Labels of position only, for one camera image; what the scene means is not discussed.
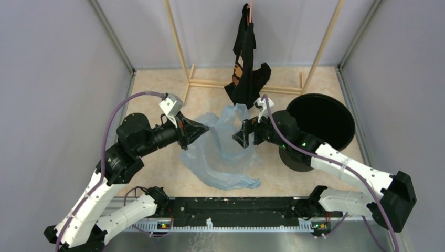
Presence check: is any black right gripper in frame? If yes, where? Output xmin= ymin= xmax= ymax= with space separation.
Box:
xmin=232 ymin=109 xmax=289 ymax=149

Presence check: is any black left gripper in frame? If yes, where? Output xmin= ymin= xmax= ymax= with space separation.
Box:
xmin=137 ymin=110 xmax=210 ymax=156

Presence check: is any light blue trash bag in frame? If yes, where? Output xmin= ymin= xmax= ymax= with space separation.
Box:
xmin=180 ymin=104 xmax=261 ymax=191

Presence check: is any black plastic trash bin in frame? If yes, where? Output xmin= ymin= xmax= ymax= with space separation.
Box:
xmin=285 ymin=93 xmax=356 ymax=151

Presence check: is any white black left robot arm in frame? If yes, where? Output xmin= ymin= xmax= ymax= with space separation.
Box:
xmin=44 ymin=113 xmax=209 ymax=251

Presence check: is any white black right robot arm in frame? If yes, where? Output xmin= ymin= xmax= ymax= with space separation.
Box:
xmin=232 ymin=110 xmax=417 ymax=233

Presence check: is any wooden clothes rack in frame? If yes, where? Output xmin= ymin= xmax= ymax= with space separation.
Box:
xmin=163 ymin=0 xmax=345 ymax=101

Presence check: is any black printed t-shirt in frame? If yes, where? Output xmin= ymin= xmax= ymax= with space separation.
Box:
xmin=224 ymin=16 xmax=271 ymax=109

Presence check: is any pink clothes hanger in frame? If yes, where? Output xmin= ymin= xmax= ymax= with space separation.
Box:
xmin=242 ymin=0 xmax=253 ymax=26

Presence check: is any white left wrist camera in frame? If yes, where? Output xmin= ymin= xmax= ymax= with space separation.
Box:
xmin=159 ymin=93 xmax=184 ymax=128

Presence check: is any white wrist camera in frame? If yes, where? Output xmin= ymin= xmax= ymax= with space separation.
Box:
xmin=159 ymin=93 xmax=184 ymax=128
xmin=254 ymin=98 xmax=274 ymax=123

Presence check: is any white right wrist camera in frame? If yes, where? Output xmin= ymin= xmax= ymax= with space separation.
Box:
xmin=254 ymin=98 xmax=274 ymax=123

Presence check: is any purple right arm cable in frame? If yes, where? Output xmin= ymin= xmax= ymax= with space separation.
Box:
xmin=260 ymin=94 xmax=400 ymax=252

